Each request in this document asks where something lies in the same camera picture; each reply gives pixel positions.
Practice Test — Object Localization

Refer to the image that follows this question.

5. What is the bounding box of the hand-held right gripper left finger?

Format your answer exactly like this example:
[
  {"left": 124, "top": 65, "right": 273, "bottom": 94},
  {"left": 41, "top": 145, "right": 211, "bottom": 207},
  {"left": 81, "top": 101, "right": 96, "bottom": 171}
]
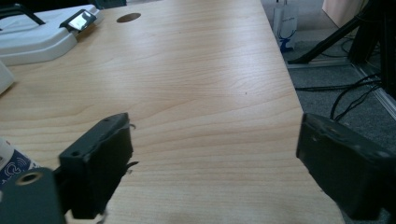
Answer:
[{"left": 58, "top": 112, "right": 140, "bottom": 220}]

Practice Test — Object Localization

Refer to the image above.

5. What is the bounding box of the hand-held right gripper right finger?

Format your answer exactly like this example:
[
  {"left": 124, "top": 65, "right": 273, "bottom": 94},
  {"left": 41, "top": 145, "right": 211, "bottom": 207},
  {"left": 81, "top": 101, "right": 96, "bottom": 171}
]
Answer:
[{"left": 295, "top": 112, "right": 396, "bottom": 222}]

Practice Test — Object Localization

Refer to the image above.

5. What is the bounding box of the blue patterned white package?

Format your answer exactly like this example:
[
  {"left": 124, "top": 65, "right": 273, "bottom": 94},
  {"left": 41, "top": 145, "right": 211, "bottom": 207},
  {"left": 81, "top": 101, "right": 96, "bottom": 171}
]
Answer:
[{"left": 0, "top": 137, "right": 41, "bottom": 189}]

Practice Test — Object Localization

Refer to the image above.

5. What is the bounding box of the small white box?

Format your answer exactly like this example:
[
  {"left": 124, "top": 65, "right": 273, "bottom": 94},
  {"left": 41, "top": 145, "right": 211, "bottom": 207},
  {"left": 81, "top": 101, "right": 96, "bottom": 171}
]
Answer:
[{"left": 0, "top": 60, "right": 16, "bottom": 95}]

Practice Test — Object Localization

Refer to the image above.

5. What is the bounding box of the black metal stand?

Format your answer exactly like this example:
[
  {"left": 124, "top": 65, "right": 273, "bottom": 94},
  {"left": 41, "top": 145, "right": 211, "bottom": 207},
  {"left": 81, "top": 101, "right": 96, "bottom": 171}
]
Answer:
[{"left": 287, "top": 0, "right": 396, "bottom": 101}]

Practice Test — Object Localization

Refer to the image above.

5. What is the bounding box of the white plastic device base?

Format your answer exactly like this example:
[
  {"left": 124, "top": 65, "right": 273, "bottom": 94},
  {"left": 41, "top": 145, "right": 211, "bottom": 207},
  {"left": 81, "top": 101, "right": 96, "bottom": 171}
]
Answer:
[{"left": 0, "top": 3, "right": 106, "bottom": 66}]

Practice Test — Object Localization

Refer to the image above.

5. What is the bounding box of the black clip with shiny metal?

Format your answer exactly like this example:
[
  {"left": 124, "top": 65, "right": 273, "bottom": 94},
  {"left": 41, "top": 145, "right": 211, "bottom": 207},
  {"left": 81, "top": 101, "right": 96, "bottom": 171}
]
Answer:
[{"left": 59, "top": 8, "right": 98, "bottom": 33}]

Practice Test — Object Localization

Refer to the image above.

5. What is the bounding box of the white paper bag blue print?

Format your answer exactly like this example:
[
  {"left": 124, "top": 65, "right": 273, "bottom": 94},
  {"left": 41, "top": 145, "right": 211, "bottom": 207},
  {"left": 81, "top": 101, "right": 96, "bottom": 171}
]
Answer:
[{"left": 273, "top": 0, "right": 300, "bottom": 53}]

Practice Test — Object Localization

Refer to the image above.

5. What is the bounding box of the beige board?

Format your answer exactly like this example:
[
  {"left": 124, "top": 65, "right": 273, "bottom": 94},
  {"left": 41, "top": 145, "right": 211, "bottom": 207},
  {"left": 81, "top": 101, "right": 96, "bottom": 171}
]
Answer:
[{"left": 321, "top": 0, "right": 366, "bottom": 29}]

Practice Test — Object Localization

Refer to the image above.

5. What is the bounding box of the black floor cable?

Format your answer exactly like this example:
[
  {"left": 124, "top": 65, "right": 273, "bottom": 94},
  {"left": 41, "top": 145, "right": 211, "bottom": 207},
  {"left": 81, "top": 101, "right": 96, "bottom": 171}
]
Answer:
[{"left": 294, "top": 73, "right": 383, "bottom": 121}]

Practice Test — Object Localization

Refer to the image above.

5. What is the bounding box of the aluminium floor rail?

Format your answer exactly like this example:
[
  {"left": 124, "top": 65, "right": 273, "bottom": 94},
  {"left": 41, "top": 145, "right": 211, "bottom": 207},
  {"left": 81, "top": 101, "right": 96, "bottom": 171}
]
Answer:
[{"left": 287, "top": 58, "right": 396, "bottom": 121}]

